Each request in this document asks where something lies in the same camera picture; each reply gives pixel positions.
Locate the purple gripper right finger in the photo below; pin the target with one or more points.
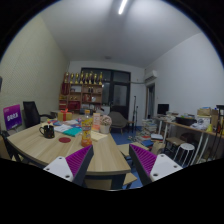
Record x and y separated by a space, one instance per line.
151 167

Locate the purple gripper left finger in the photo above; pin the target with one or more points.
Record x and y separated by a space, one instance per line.
73 167

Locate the red round coaster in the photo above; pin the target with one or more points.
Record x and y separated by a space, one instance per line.
64 140

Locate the wooden table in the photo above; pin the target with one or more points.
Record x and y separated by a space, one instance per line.
107 162

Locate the teal notebook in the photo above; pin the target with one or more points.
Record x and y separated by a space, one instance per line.
73 132

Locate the white round stool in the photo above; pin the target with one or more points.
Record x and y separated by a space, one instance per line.
184 153

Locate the stack of books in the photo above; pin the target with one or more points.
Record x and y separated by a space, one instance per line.
144 132

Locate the white paper sheet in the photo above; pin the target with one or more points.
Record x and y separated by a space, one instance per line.
62 128

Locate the black mug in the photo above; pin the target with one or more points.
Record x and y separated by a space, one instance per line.
47 131

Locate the orange drink bottle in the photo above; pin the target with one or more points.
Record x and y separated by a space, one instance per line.
86 125

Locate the pink box on table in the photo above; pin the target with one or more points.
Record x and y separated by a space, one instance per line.
96 122

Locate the yellow gift box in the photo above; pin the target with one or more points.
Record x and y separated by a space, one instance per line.
64 115

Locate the grey armchair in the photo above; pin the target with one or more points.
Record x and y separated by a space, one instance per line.
118 121

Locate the flower pot bouquet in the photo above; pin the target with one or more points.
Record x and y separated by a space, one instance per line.
105 123

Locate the black computer monitor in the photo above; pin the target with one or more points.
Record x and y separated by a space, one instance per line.
162 109

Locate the long white side desk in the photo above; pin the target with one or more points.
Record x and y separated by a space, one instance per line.
203 140

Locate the black office chair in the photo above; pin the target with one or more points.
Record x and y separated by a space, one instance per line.
32 116

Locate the wooden trophy shelf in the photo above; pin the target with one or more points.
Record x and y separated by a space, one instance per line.
81 91

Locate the purple sign board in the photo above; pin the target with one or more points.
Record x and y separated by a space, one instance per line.
12 116

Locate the dark glass door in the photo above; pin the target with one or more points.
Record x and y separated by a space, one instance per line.
116 88

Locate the white air conditioner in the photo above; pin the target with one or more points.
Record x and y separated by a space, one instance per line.
150 76

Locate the ceiling light tube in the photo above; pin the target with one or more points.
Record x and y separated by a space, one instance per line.
122 6

